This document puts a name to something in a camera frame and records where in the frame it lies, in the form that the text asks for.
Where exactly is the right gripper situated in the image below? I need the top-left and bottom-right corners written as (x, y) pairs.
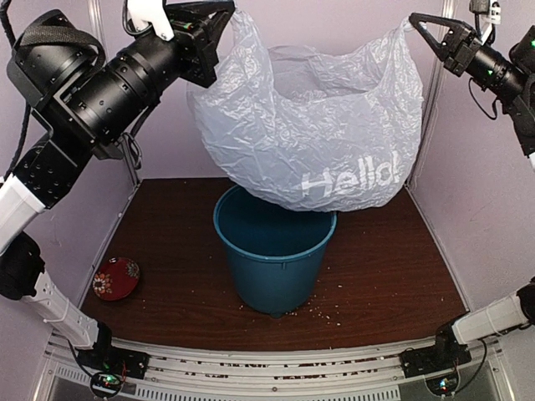
top-left (409, 9), bottom-right (532, 103)

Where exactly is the translucent blue plastic trash bag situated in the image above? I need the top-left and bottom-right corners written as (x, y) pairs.
top-left (186, 11), bottom-right (423, 212)

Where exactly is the teal plastic trash bin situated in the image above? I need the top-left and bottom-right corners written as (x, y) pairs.
top-left (213, 185), bottom-right (338, 318)

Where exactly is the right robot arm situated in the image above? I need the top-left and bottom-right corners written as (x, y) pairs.
top-left (413, 73), bottom-right (534, 343)

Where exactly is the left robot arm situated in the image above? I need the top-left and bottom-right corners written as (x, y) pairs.
top-left (1, 1), bottom-right (235, 371)

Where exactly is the red floral bowl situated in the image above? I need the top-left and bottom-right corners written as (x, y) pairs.
top-left (92, 257), bottom-right (140, 302)

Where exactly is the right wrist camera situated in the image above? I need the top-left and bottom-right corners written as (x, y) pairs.
top-left (469, 0), bottom-right (502, 25)

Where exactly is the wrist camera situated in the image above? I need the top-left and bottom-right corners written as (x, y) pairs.
top-left (469, 0), bottom-right (502, 25)
top-left (122, 0), bottom-right (174, 41)

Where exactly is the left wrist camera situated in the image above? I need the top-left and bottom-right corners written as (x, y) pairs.
top-left (122, 0), bottom-right (174, 41)

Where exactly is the left aluminium frame post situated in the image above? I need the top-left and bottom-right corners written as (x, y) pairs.
top-left (86, 0), bottom-right (140, 187)

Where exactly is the aluminium frame post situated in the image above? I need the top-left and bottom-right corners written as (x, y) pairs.
top-left (406, 0), bottom-right (458, 193)
top-left (86, 0), bottom-right (140, 187)

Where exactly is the right aluminium frame post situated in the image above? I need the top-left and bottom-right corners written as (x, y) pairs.
top-left (406, 0), bottom-right (458, 193)

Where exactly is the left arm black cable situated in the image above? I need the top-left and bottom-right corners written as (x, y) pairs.
top-left (0, 0), bottom-right (34, 176)

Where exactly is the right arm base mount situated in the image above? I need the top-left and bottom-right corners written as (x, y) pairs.
top-left (400, 346), bottom-right (471, 398)

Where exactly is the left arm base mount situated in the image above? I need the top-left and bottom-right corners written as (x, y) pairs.
top-left (75, 347), bottom-right (150, 398)

